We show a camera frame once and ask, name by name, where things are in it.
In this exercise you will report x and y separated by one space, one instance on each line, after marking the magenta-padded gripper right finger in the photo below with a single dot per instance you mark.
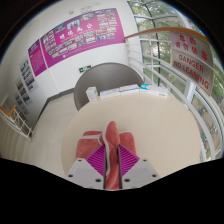
128 163

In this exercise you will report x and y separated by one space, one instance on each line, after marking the narrow magenta text poster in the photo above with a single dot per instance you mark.
37 58

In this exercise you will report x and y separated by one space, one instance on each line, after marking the photo collage wall poster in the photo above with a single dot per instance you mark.
20 90
27 73

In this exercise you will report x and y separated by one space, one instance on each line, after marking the flat white blue-edged box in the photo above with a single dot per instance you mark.
153 90

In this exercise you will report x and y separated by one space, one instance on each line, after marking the small upright white box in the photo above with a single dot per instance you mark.
92 94

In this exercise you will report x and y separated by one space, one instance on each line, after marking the pink towel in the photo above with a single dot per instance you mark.
111 133

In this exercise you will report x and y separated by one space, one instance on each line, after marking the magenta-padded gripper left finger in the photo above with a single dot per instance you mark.
98 163

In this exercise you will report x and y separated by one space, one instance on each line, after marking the white stair railing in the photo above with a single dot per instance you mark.
18 123

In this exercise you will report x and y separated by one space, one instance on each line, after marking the clear red-lettered warning sign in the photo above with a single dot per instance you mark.
191 61

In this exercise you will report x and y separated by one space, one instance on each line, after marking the large magenta photo poster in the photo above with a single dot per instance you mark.
83 36

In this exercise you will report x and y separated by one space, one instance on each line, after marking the green exit sign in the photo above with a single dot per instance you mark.
85 69

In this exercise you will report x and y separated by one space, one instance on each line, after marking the grey round-backed chair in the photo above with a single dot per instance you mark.
100 78

